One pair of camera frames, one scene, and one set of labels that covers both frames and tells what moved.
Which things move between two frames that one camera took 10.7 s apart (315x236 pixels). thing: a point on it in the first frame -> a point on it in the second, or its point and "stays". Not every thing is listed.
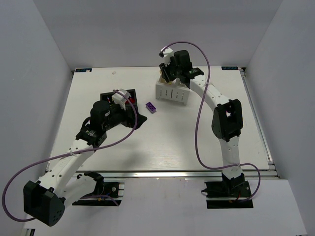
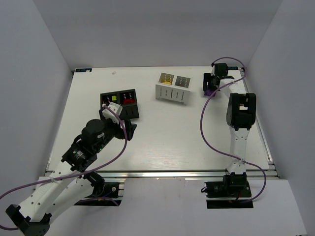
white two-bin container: [174, 90] stays
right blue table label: [230, 68] stays
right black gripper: [167, 74] -> [210, 82]
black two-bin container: [108, 96] stays
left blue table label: [83, 70] stays
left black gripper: [131, 115] -> [128, 130]
